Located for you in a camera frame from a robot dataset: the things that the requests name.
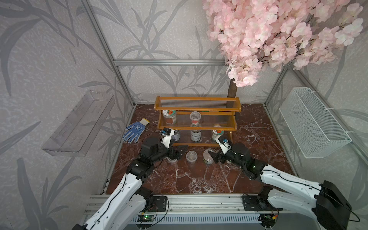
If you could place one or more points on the silver tin can green label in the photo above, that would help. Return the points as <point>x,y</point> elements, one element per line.
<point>207,157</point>

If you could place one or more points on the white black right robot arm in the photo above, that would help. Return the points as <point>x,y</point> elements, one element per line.
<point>323,202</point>

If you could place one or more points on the jar red green label bottom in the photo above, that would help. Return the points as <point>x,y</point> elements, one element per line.
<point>217,132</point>

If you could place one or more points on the clear acrylic wall shelf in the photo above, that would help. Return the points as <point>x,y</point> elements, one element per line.
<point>76,134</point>

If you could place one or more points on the clear seed jar middle shelf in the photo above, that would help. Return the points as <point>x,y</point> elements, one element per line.
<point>195,117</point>

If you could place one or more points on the white wire mesh basket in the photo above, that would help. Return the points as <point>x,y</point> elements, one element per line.
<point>314,128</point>

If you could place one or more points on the brown tree trunk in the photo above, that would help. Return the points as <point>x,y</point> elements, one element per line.
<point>232,91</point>

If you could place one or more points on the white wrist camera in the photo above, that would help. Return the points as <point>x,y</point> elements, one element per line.
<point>167,134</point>
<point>224,144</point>

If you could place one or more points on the orange wooden three-tier shelf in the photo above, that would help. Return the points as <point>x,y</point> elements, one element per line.
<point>213,110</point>

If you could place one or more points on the aluminium horizontal back bar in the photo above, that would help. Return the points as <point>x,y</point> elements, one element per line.
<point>169,62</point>

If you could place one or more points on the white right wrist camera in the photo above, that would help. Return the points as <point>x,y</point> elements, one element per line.
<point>224,144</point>

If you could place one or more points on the green circuit board left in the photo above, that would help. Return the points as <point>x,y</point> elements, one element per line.
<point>146,218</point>

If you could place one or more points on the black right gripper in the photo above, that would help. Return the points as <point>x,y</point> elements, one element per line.
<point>215,156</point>

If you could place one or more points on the tall can green white label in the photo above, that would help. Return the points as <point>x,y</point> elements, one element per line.
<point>196,134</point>

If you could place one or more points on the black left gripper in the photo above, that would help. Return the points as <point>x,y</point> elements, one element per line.
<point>177,155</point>

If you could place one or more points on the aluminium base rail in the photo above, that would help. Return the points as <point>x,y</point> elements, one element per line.
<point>194,203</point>

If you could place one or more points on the blue white work glove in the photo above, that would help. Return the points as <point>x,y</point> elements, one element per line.
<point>135,130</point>

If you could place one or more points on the clear seed jar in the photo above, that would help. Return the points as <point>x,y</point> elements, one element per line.
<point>172,161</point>
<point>191,157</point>

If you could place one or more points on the pink blossom tree crown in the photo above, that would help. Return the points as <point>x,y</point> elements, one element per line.
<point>257,33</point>

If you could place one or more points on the aluminium frame post left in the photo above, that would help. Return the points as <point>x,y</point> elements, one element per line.
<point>90,13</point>

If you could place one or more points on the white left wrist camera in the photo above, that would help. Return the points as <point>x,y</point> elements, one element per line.
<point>167,134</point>

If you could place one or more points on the aluminium frame post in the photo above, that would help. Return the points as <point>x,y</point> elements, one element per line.
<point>90,13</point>
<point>276,84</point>

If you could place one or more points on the jar with red green lid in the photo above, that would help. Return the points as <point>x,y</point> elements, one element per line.
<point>169,117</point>

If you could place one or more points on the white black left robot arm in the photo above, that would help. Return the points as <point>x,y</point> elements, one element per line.
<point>130,197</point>

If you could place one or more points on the circuit board right with wires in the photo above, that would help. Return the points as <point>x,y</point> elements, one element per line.
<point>268,221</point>

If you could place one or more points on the tin can purple label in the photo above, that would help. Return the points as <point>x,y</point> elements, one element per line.
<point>176,135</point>

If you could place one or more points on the aluminium frame post right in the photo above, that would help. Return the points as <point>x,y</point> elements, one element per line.
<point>276,84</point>

